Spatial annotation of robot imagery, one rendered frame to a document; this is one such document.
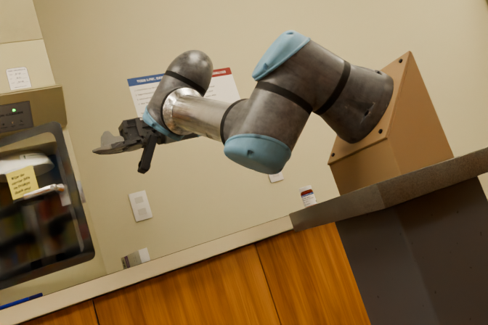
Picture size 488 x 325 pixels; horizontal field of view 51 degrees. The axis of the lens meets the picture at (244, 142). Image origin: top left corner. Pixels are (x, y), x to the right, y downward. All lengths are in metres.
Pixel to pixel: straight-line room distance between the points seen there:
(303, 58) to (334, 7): 1.97
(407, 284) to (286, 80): 0.40
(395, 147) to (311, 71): 0.20
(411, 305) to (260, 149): 0.36
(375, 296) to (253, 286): 0.49
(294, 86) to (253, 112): 0.09
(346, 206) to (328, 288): 0.69
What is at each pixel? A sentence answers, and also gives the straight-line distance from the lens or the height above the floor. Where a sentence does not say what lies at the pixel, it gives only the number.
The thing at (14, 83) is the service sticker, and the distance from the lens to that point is 1.70.
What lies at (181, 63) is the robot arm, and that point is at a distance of 1.29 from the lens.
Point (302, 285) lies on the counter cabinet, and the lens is 1.50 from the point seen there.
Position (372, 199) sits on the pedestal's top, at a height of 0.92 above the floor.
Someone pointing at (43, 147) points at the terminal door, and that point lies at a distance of 1.51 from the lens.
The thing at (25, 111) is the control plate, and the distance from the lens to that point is 1.60.
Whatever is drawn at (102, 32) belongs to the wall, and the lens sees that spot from 2.30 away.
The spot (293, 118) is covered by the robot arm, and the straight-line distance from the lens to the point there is 0.91.
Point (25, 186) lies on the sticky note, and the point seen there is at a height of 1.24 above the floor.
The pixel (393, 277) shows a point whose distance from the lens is 0.95.
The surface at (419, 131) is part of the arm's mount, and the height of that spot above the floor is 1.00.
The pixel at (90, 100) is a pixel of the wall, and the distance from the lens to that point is 2.16.
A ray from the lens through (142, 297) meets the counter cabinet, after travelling 1.33.
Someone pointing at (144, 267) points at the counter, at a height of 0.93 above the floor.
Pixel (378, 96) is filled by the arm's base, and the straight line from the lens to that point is 0.96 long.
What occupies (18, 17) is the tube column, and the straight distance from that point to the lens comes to 1.80.
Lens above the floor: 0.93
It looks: 10 degrees up
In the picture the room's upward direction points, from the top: 18 degrees counter-clockwise
